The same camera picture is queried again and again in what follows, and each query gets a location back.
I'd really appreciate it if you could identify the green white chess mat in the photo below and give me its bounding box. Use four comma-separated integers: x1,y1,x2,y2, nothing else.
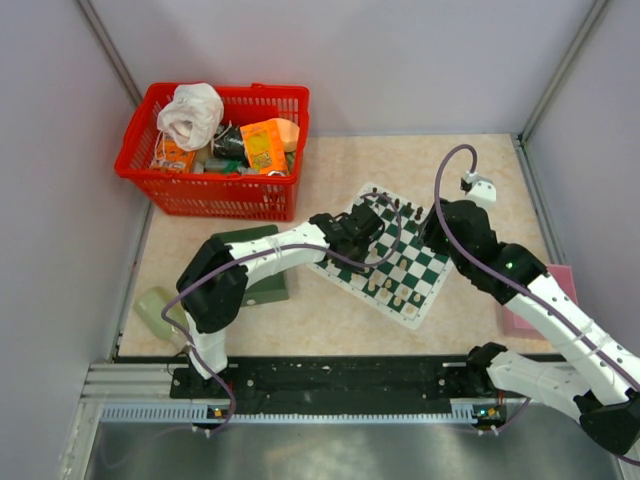
308,182,453,330

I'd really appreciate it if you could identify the dark green plastic tray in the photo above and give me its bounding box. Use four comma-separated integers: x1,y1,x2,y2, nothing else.
215,224,289,307

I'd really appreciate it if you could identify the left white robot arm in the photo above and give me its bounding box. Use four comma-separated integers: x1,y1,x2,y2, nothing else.
176,203,385,397

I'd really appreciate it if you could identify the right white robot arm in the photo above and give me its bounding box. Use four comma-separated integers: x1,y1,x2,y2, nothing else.
419,200,639,456

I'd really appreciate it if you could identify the red plastic shopping basket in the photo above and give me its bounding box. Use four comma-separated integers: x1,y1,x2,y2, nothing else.
114,82,310,222

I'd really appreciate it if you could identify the pink plastic tray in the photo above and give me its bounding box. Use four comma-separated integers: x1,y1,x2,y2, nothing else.
496,264,578,340

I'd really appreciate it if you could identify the peach sponge block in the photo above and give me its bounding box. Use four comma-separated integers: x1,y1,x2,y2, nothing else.
275,118,300,153

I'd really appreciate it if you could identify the orange yellow snack package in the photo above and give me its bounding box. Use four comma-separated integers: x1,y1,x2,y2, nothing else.
240,119,289,176

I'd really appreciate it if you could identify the black wrapped bundle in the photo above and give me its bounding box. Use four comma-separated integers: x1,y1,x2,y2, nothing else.
210,122,246,161

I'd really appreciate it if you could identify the white crumpled plastic bag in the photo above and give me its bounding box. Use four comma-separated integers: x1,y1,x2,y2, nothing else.
156,83,224,151

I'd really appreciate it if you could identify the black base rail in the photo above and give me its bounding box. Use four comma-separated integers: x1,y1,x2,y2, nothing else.
169,353,531,416

